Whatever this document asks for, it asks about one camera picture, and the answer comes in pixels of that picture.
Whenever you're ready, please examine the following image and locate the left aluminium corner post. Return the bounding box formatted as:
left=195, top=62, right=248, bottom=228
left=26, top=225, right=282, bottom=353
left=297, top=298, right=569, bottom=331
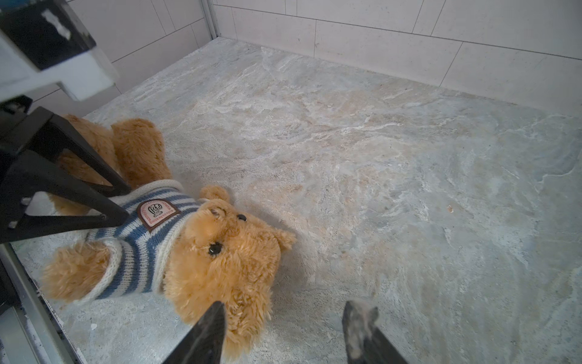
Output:
left=200, top=0, right=221, bottom=39

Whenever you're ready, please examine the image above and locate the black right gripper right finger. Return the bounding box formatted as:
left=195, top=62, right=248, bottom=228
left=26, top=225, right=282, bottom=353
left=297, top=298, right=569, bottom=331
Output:
left=342, top=300, right=408, bottom=364

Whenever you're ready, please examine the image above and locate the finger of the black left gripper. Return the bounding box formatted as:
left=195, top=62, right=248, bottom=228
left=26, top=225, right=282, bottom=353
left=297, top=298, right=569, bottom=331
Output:
left=1, top=150, right=130, bottom=244
left=1, top=107, right=130, bottom=198

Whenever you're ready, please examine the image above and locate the blue white striped knit sweater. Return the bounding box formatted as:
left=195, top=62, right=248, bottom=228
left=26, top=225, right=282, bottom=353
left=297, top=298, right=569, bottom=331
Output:
left=77, top=180, right=201, bottom=304

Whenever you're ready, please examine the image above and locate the brown plush teddy bear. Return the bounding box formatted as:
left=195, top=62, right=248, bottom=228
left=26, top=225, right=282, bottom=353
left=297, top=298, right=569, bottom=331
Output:
left=42, top=115, right=296, bottom=361

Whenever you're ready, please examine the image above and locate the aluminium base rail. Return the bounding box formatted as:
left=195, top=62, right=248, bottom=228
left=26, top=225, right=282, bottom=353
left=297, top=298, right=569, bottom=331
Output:
left=1, top=244, right=86, bottom=363

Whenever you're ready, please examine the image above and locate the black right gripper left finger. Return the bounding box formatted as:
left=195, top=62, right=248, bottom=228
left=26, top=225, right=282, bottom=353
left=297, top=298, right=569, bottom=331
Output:
left=163, top=301, right=227, bottom=364

